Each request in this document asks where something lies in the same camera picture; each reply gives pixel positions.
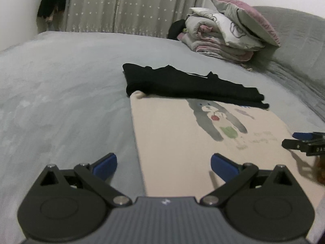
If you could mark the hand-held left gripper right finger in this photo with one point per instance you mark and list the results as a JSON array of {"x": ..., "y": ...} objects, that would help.
[{"x": 223, "y": 169}]

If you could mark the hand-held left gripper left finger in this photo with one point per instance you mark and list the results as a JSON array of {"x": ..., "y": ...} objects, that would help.
[{"x": 106, "y": 167}]

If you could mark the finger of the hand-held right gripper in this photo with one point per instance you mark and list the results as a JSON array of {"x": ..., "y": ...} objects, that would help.
[
  {"x": 294, "y": 144},
  {"x": 303, "y": 136}
]

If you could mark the beige and black shirt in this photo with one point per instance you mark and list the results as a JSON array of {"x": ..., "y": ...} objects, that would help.
[{"x": 177, "y": 137}]

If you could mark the grey bed sheet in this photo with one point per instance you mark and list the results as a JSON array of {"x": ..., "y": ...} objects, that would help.
[{"x": 63, "y": 94}]

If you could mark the grey quilted headboard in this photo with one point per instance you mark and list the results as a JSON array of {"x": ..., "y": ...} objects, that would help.
[{"x": 297, "y": 43}]

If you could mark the folded grey and pink quilt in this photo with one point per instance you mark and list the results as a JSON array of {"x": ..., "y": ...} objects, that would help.
[{"x": 215, "y": 48}]

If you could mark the grey and pink pillow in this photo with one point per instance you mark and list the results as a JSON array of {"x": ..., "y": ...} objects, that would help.
[{"x": 254, "y": 17}]

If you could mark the white flower-print pillow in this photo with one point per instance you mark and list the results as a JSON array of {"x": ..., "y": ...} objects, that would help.
[{"x": 233, "y": 28}]

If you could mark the crumpled black garment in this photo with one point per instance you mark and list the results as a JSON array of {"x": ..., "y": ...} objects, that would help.
[{"x": 176, "y": 29}]

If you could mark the grey star-print curtain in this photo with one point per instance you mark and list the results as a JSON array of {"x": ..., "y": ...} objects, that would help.
[
  {"x": 157, "y": 5},
  {"x": 91, "y": 5}
]

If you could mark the black hanging jacket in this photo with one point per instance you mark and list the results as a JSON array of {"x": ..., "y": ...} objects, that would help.
[{"x": 52, "y": 0}]

